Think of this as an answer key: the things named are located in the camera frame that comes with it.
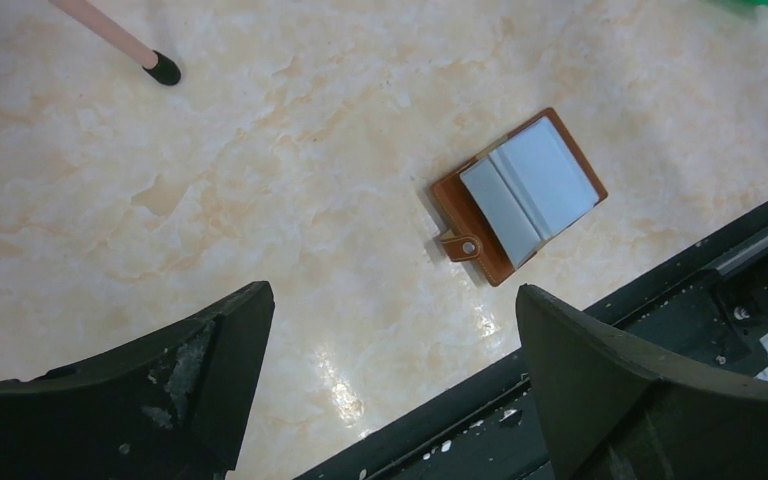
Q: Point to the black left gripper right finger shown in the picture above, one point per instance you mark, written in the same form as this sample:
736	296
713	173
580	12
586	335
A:
614	406

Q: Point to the brown leather card holder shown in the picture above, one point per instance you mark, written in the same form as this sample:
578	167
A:
506	202

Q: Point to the pink music stand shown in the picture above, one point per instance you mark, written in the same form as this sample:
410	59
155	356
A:
160	67

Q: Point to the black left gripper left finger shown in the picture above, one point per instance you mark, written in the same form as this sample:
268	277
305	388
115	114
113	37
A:
173	404

